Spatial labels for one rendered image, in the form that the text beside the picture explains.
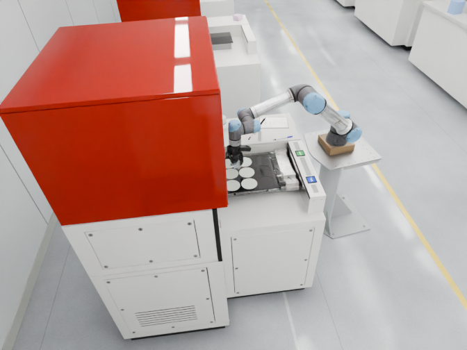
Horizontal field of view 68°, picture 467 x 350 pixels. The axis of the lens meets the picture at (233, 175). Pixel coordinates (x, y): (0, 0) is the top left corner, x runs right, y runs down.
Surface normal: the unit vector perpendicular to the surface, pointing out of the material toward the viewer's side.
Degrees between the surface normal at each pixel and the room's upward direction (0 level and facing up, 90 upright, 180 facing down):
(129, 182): 90
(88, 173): 90
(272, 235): 90
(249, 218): 0
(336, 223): 0
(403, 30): 90
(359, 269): 0
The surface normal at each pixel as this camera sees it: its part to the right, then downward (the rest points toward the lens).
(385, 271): -0.04, -0.75
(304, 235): 0.11, 0.65
